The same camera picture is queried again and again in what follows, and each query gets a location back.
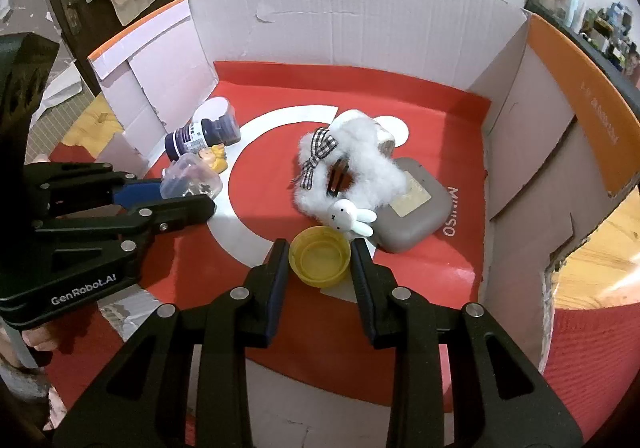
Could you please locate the yellow bottle cap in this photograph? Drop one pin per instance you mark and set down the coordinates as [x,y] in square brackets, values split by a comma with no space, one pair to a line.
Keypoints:
[320,255]

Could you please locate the person's left forearm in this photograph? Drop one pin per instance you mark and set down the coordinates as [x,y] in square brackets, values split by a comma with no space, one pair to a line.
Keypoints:
[22,383]

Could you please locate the person's left hand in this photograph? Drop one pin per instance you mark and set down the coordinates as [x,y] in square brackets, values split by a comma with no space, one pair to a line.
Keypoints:
[39,340]

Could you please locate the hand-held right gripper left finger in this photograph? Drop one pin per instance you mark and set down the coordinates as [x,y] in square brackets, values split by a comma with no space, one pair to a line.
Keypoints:
[278,288]

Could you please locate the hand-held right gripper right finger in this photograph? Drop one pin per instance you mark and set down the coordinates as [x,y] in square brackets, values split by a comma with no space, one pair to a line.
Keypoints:
[362,288]

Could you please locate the purple bottle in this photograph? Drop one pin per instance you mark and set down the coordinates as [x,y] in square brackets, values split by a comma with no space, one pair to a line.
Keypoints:
[200,136]

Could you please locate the white paper sheets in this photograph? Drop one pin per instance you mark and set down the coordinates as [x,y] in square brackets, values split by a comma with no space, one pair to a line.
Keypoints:
[57,86]

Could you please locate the yellow cloth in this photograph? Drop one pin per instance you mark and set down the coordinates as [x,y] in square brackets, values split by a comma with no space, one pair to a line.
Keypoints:
[95,123]

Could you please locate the grey rounded case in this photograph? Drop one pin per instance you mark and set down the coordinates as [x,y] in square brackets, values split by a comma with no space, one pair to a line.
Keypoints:
[425,223]

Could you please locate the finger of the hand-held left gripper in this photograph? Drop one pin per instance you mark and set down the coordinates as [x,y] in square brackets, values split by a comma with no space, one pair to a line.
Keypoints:
[140,192]
[175,213]

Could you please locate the white fluffy bunny hair clip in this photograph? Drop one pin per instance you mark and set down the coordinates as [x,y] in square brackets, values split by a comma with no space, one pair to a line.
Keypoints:
[360,163]

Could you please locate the red ribbed table mat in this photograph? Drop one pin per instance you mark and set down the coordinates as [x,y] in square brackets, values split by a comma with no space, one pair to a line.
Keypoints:
[590,358]

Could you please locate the small doll figure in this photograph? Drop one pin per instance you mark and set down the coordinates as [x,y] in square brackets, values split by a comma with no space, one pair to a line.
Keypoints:
[217,157]

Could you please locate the orange cardboard box red inside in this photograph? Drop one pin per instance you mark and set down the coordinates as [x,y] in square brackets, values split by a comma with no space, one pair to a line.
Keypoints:
[350,28]

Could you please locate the small clear plastic box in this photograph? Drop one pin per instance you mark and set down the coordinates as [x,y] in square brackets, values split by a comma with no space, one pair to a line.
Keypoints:
[190,176]

